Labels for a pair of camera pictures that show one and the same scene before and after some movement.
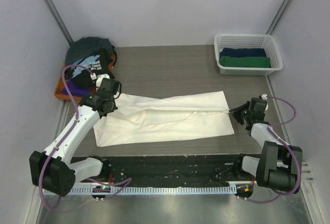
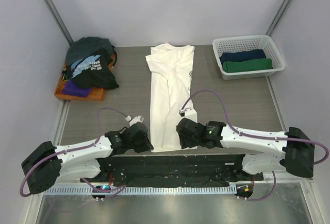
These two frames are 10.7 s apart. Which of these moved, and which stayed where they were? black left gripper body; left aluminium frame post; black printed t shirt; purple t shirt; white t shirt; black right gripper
Moved: white t shirt; black right gripper; black left gripper body
Stayed: purple t shirt; left aluminium frame post; black printed t shirt
